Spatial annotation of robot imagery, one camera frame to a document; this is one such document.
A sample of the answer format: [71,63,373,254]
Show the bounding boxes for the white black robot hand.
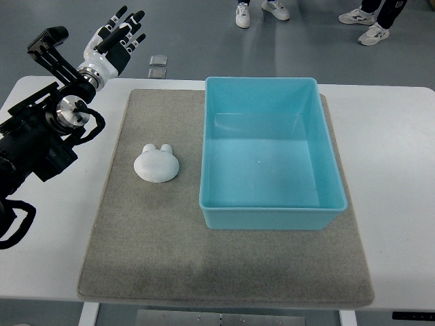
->
[77,6,146,89]

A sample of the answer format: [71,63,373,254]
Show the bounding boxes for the white bunny toy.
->
[133,143,179,183]

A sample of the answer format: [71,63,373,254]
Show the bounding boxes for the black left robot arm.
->
[1,26,105,249]

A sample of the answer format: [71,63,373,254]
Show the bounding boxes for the blue plastic box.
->
[199,77,348,230]

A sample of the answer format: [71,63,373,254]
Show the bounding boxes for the upper metal floor plate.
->
[150,55,168,67]

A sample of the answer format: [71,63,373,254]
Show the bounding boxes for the metal floor plate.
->
[148,68,167,79]
[150,55,168,67]

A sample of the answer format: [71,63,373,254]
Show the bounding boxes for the lower metal floor plate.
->
[148,68,167,79]

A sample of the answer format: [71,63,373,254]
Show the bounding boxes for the white sneaker left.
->
[235,2,250,29]

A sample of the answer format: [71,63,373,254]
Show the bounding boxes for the grey felt mat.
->
[77,90,375,309]

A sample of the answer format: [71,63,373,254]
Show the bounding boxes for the white table leg left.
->
[78,302,100,326]

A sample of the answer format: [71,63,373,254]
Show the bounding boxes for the white table leg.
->
[78,302,100,326]
[339,310,358,326]

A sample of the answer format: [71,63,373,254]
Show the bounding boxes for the white grey sneaker far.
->
[338,8,375,26]

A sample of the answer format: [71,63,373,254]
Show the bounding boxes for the white grey sneaker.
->
[358,22,389,46]
[338,8,375,26]

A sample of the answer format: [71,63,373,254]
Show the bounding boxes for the white grey sneaker near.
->
[358,22,389,46]

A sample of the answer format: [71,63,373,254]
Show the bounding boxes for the dark trouser leg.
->
[361,0,407,29]

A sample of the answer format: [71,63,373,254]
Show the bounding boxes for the white table leg right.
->
[339,310,358,326]

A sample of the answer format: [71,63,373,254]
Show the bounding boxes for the black table control panel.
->
[391,311,435,322]

